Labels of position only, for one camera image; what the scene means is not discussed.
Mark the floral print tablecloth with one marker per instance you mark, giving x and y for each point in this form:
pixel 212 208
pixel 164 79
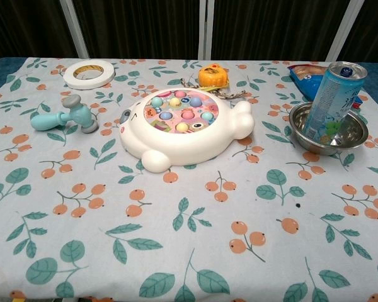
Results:
pixel 189 236

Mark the small teal cup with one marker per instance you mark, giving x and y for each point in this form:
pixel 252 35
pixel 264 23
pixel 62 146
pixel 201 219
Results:
pixel 78 114

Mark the yellow tape measure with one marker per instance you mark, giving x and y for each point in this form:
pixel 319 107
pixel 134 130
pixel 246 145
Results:
pixel 211 78

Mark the white tape roll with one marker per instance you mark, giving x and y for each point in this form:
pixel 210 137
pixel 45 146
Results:
pixel 70 78

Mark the stainless steel bowl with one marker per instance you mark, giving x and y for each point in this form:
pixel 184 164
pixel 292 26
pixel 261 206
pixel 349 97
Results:
pixel 327 149

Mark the light blue drink can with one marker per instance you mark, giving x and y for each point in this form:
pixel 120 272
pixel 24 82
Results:
pixel 334 94

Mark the white fish game toy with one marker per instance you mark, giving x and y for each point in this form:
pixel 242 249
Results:
pixel 182 144

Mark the blue snack bag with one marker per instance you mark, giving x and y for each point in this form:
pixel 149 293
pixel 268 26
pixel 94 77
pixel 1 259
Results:
pixel 302 75

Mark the dark folding screen panel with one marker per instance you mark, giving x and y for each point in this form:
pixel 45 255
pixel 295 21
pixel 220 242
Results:
pixel 28 28
pixel 138 28
pixel 264 28
pixel 371 28

